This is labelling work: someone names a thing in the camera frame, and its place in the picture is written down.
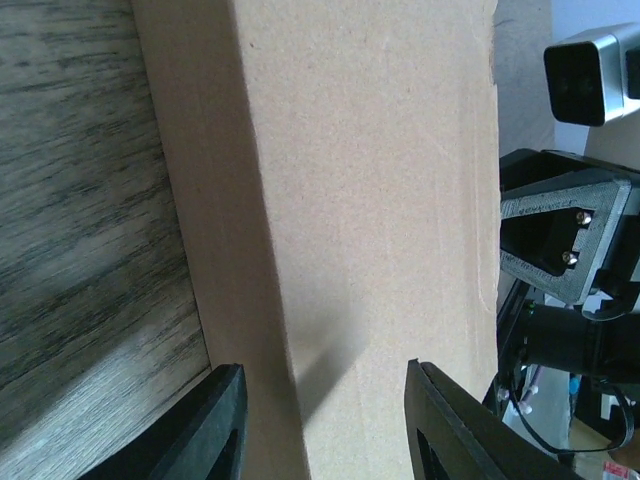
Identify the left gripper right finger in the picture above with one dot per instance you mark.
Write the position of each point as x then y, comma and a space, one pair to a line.
453, 436

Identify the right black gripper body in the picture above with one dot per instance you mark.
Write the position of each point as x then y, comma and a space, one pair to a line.
570, 228

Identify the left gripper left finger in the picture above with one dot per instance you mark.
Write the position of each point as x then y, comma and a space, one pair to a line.
202, 436

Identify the cardboard box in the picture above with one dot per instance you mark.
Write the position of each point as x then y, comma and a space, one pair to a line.
334, 166

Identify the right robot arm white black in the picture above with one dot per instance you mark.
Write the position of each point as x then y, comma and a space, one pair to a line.
606, 351

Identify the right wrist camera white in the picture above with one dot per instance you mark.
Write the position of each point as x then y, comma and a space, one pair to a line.
593, 76

